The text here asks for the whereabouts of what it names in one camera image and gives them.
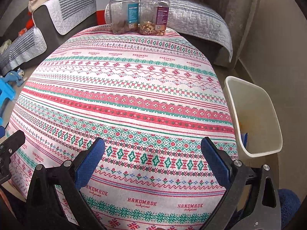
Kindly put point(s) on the white plastic trash bin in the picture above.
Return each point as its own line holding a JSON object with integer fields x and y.
{"x": 252, "y": 111}

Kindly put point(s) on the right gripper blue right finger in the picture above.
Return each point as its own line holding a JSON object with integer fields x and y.
{"x": 218, "y": 161}

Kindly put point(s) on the blue plush toy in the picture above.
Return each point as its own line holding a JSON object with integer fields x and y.
{"x": 16, "y": 76}

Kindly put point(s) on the grey lace curtain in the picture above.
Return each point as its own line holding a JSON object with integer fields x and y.
{"x": 238, "y": 15}

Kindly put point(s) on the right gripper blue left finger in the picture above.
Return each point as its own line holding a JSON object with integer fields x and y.
{"x": 86, "y": 162}

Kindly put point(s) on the teal label snack jar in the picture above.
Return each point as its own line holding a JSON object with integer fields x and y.
{"x": 124, "y": 16}

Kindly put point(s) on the purple label nut jar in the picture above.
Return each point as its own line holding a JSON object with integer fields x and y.
{"x": 153, "y": 17}

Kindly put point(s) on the dark sofa with quilt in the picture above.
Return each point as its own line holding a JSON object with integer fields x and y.
{"x": 54, "y": 23}

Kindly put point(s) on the patterned handmade tablecloth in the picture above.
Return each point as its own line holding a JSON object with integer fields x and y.
{"x": 152, "y": 99}

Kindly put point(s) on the dark blue carton box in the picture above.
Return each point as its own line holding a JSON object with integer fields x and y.
{"x": 244, "y": 138}

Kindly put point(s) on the blue plastic stool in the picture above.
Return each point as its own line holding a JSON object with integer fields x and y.
{"x": 7, "y": 93}

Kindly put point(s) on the grey quilted bed cover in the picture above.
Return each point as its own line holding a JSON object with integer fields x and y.
{"x": 195, "y": 19}

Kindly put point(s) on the red white box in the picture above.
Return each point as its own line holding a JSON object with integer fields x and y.
{"x": 100, "y": 11}

